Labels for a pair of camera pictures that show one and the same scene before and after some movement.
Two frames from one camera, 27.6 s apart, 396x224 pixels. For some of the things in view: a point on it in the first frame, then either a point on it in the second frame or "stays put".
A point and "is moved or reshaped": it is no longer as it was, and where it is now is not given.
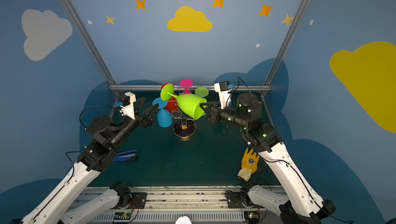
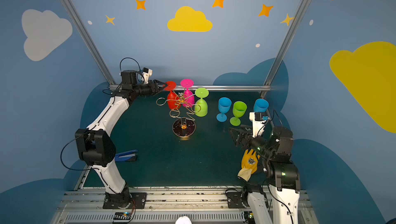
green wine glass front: (190, 103) is moved or reshaped
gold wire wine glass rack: (184, 127) stays put
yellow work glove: (249, 164) stays put
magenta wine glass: (186, 83) stays put
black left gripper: (143, 120) → (154, 87)
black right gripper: (213, 116) → (245, 137)
